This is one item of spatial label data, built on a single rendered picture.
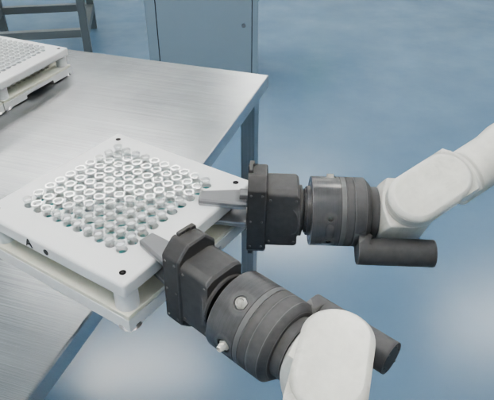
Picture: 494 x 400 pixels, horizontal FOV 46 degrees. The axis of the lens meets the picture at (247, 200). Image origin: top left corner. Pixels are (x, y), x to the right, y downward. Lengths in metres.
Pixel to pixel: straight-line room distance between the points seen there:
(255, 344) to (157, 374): 1.35
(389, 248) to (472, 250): 1.73
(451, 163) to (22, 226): 0.52
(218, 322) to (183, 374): 1.31
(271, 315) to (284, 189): 0.20
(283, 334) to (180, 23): 2.89
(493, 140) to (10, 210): 0.61
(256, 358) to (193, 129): 0.82
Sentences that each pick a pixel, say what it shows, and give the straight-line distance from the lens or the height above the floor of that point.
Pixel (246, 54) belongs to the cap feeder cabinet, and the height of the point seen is 0.23.
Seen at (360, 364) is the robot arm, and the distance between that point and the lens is 0.50.
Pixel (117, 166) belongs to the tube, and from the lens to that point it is 0.81.
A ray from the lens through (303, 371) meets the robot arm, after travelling 0.49.
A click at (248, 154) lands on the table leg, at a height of 0.64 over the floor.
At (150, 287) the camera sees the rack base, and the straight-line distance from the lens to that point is 0.69.
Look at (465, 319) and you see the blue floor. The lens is 2.15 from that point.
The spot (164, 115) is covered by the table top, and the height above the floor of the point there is 0.86.
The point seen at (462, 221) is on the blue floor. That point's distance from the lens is 2.59.
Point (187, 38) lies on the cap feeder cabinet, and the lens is 3.38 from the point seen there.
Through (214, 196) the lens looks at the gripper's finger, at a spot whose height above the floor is 1.05.
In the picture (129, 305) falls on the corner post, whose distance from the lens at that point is 0.66.
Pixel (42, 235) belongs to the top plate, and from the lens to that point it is 0.72.
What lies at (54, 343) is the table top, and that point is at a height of 0.86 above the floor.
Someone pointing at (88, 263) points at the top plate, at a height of 1.04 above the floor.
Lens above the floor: 1.47
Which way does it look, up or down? 35 degrees down
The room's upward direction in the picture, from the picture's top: straight up
